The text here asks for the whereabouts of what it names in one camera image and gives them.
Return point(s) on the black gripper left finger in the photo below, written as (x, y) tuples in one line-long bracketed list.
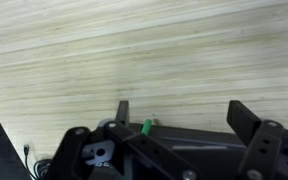
[(144, 143)]

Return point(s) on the black microwave door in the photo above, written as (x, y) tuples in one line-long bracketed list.
[(190, 131)]

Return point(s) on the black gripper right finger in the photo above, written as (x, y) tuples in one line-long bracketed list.
[(260, 150)]

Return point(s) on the green tape strip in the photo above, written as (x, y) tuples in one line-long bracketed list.
[(146, 127)]

